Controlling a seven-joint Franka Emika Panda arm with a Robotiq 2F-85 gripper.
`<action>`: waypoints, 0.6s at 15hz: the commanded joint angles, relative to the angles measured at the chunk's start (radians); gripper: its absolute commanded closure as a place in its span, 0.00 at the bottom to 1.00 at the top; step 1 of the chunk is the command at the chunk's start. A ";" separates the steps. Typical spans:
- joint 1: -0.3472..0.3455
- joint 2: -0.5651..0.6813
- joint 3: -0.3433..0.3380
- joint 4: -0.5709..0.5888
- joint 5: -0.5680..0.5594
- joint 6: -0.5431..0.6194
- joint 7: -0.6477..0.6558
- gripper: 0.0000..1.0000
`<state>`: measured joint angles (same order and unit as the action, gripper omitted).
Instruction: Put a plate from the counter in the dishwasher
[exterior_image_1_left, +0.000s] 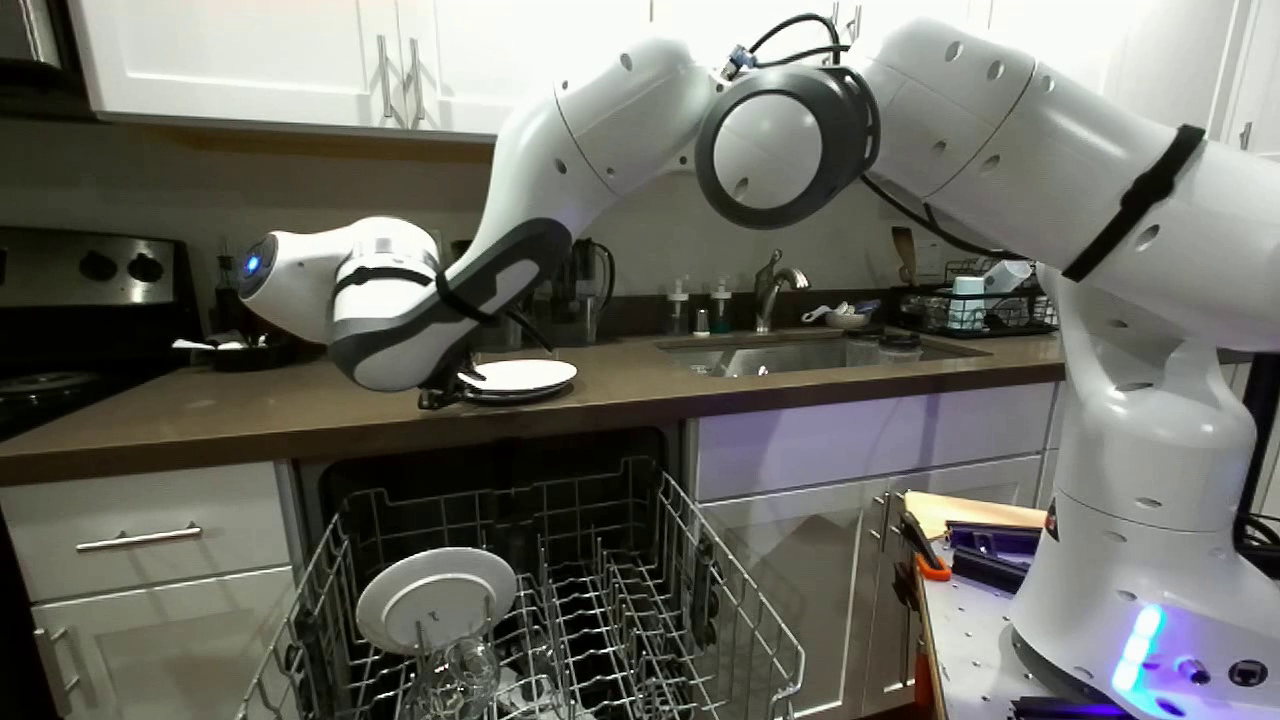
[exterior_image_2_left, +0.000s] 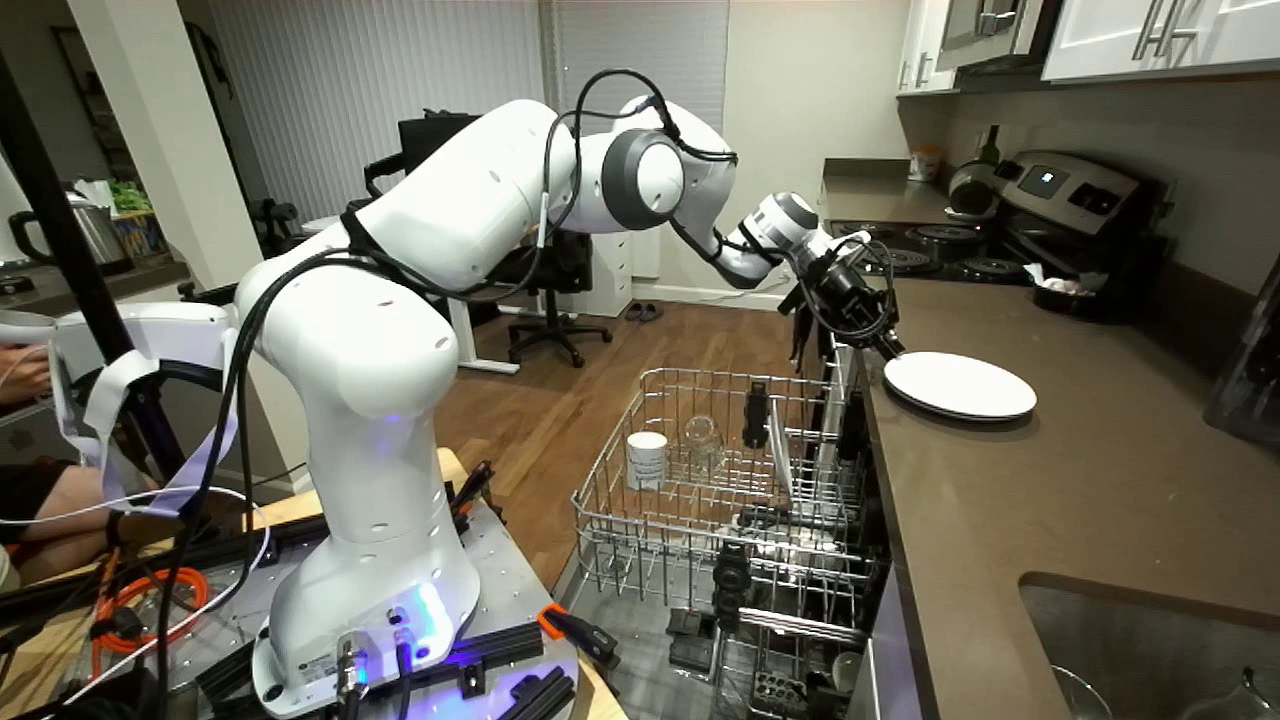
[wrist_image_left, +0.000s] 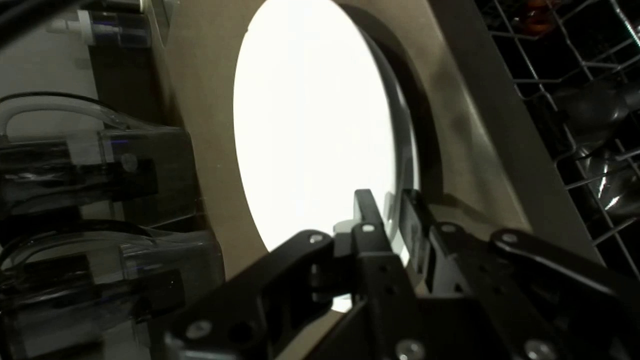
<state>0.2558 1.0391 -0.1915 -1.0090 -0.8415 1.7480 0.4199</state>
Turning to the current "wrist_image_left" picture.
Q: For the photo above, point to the black coffee maker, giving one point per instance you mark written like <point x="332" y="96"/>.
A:
<point x="86" y="200"/>

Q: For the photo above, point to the white round plate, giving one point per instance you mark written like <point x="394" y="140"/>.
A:
<point x="410" y="140"/>
<point x="313" y="120"/>

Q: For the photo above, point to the small soap bottle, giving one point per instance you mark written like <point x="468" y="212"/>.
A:
<point x="113" y="26"/>

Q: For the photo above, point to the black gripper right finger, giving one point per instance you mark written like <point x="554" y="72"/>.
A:
<point x="416" y="221"/>

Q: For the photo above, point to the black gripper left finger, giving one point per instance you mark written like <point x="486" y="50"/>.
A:
<point x="363" y="221"/>

